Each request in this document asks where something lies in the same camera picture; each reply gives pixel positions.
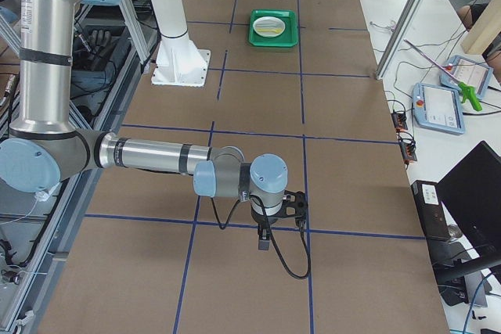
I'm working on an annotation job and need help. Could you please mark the wooden beam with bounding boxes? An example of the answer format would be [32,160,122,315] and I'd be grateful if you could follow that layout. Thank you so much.
[461,0,500,55]

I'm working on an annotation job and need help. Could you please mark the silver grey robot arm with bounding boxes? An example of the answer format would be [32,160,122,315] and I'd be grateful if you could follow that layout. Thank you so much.
[1,0,287,250]

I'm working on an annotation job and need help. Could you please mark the black laptop screen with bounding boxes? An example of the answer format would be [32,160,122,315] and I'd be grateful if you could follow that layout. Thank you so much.
[435,141,500,283]

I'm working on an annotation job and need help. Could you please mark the blue teach pendant near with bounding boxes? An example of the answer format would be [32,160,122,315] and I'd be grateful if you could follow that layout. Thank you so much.
[412,83,466,135]

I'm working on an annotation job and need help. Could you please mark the black connector block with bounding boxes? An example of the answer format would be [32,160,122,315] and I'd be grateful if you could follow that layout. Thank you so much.
[399,142,417,164]
[391,111,408,131]

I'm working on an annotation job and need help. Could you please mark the green plastic tray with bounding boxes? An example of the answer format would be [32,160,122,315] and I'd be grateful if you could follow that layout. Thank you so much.
[248,9,298,48]

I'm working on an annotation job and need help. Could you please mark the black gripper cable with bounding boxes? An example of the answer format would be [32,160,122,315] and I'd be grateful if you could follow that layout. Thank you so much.
[210,195,312,281]

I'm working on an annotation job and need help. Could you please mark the black connector block right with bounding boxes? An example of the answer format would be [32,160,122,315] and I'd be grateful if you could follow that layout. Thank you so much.
[399,142,417,164]

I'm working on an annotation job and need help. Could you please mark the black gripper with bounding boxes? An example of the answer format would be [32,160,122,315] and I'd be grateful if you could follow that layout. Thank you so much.
[251,205,286,251]

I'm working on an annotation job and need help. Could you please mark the blue teach pendant far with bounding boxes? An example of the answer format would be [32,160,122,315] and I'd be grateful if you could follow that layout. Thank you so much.
[442,55,493,99]

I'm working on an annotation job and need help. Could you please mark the green handled grabber tool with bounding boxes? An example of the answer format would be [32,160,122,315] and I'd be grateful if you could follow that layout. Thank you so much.
[403,38,482,112]

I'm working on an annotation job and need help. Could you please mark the yellow plastic spoon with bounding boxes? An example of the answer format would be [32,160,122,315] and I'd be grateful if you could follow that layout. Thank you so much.
[254,28,284,35]

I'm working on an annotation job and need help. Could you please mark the black box with label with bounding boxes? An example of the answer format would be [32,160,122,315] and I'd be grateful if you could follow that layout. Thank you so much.
[411,180,449,242]

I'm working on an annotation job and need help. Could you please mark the aluminium frame post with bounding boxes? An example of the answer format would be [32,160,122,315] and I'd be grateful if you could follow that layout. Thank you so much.
[375,0,423,80]

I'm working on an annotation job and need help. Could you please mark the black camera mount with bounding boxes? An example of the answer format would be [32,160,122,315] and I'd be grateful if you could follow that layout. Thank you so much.
[283,191,308,230]

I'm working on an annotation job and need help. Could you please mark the white round plate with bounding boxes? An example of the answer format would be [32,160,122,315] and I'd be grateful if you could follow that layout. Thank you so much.
[252,16,286,38]

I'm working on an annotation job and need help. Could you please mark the black connector block left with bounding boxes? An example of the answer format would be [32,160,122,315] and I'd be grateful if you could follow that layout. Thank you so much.
[391,111,408,131]

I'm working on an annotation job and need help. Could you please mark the blue teach pendant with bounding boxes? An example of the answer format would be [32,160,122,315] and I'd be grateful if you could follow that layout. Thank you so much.
[442,55,493,99]
[412,83,466,135]

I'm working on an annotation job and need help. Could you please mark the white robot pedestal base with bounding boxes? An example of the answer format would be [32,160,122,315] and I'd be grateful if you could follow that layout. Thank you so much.
[151,0,211,88]

